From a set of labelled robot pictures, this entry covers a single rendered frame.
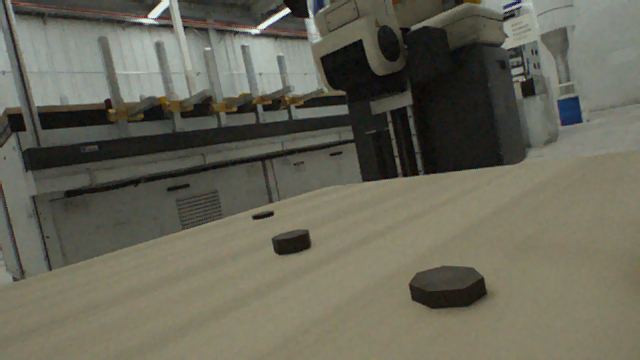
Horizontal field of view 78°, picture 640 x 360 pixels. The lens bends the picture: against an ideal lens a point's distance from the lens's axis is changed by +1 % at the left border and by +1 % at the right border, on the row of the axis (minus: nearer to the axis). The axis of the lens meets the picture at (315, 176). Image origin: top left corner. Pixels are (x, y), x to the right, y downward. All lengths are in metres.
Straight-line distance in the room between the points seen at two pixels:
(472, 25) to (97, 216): 1.74
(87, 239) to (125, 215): 0.19
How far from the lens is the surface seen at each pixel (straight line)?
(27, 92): 1.87
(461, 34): 1.32
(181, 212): 2.24
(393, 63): 1.18
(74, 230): 2.08
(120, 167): 1.91
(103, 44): 2.00
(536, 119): 5.67
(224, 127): 2.11
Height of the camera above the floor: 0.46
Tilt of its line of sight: 3 degrees down
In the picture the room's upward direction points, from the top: 12 degrees counter-clockwise
